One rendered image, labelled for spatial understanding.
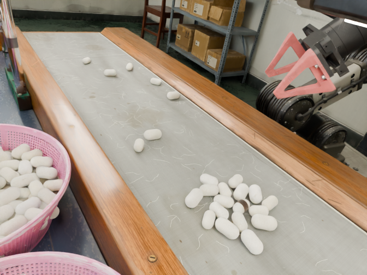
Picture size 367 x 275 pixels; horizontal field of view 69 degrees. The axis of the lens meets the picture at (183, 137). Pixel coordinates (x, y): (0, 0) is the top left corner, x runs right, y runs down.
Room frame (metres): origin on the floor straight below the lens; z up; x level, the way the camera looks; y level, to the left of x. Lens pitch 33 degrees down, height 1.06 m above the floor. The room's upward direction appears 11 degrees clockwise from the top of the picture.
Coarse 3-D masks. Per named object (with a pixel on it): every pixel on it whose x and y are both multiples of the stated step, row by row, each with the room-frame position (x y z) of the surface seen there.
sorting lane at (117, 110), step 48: (48, 48) 0.85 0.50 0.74; (96, 48) 0.95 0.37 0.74; (96, 96) 0.59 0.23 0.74; (144, 96) 0.64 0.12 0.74; (144, 144) 0.43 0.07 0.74; (192, 144) 0.46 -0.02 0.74; (240, 144) 0.49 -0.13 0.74; (144, 192) 0.30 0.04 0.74; (288, 192) 0.37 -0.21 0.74; (192, 240) 0.23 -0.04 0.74; (240, 240) 0.24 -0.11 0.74; (288, 240) 0.26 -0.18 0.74; (336, 240) 0.28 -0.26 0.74
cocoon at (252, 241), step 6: (246, 234) 0.24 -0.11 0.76; (252, 234) 0.24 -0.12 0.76; (246, 240) 0.23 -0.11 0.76; (252, 240) 0.23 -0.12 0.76; (258, 240) 0.23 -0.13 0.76; (246, 246) 0.23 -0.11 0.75; (252, 246) 0.23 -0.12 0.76; (258, 246) 0.23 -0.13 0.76; (252, 252) 0.22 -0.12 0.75; (258, 252) 0.22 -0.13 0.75
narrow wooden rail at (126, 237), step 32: (32, 64) 0.64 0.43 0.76; (32, 96) 0.55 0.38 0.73; (64, 96) 0.51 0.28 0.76; (64, 128) 0.39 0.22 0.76; (96, 160) 0.32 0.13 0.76; (96, 192) 0.26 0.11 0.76; (128, 192) 0.27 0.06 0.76; (96, 224) 0.24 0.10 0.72; (128, 224) 0.22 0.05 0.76; (128, 256) 0.17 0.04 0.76; (160, 256) 0.18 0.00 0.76
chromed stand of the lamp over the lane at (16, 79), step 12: (0, 0) 0.57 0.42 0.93; (0, 12) 0.57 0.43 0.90; (12, 12) 0.58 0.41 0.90; (0, 24) 0.67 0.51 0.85; (12, 24) 0.58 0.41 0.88; (0, 36) 0.68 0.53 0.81; (12, 36) 0.57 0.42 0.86; (12, 48) 0.57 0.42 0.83; (12, 60) 0.57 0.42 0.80; (12, 72) 0.68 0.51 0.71; (12, 84) 0.61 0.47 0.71; (24, 84) 0.58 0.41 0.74; (24, 96) 0.56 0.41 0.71; (24, 108) 0.56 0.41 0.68
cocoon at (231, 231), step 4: (216, 220) 0.26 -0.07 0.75; (220, 220) 0.25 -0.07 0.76; (224, 220) 0.26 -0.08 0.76; (228, 220) 0.26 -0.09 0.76; (216, 224) 0.25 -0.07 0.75; (220, 224) 0.25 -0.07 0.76; (224, 224) 0.25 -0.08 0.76; (228, 224) 0.25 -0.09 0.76; (232, 224) 0.25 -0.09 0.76; (216, 228) 0.25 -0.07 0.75; (220, 228) 0.25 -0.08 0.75; (224, 228) 0.25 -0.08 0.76; (228, 228) 0.24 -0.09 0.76; (232, 228) 0.24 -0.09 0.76; (236, 228) 0.25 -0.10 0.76; (224, 232) 0.24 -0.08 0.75; (228, 232) 0.24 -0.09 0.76; (232, 232) 0.24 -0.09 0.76; (236, 232) 0.24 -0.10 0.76; (228, 236) 0.24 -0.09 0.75; (232, 236) 0.24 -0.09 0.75; (236, 236) 0.24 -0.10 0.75
